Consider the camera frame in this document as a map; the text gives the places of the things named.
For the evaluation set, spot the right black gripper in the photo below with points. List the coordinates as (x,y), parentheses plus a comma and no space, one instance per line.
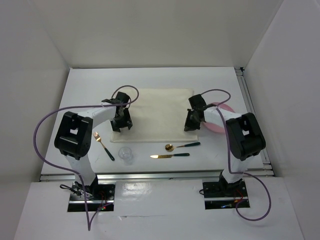
(189,126)

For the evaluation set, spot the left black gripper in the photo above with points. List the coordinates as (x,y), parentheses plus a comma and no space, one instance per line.
(126,123)

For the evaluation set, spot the cream cloth placemat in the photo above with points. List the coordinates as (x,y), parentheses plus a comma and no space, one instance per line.
(158,116)

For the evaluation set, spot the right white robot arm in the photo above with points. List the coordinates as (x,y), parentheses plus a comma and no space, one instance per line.
(244,137)

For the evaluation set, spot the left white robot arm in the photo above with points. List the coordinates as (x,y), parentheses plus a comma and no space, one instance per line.
(74,136)

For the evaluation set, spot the pink plate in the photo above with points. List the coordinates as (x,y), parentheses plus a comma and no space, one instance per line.
(213,120)

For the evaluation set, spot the clear plastic cup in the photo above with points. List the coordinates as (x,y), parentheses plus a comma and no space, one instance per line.
(126,155)

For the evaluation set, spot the gold fork green handle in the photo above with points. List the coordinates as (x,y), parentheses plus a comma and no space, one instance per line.
(99,140)

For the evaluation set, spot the gold knife green handle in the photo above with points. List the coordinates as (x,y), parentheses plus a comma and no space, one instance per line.
(167,156)

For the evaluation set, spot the gold spoon green handle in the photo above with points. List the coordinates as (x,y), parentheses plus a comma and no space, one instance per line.
(170,147)

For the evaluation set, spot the front aluminium rail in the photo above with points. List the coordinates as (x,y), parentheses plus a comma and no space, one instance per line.
(136,176)

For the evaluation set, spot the aluminium rail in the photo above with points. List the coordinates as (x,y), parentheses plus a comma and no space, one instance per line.
(136,176)
(267,166)

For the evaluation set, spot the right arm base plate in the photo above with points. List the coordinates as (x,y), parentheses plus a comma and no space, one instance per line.
(215,199)

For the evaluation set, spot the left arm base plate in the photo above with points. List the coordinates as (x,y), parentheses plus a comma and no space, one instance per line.
(103,198)

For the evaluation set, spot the right aluminium rail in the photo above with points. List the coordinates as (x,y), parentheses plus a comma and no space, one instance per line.
(267,166)

